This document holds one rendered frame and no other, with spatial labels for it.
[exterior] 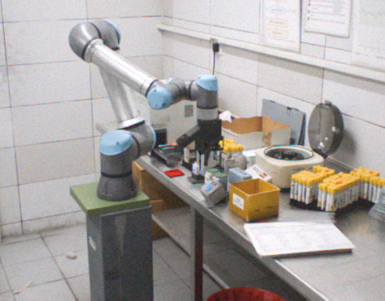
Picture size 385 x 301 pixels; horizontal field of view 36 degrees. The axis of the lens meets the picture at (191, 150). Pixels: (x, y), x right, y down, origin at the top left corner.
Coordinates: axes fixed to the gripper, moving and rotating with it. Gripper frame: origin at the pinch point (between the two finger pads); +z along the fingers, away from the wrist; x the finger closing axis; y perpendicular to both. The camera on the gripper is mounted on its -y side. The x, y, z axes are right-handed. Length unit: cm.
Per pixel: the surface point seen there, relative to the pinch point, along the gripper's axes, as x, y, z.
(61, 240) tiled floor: 172, -15, 100
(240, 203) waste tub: -15.7, 7.4, 7.4
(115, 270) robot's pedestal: 7.5, -31.5, 36.2
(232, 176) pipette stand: 3.2, 15.0, 4.9
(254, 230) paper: -29.6, 4.8, 11.2
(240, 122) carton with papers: 56, 49, 0
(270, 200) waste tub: -20.5, 16.6, 6.1
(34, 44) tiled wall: 193, -19, -25
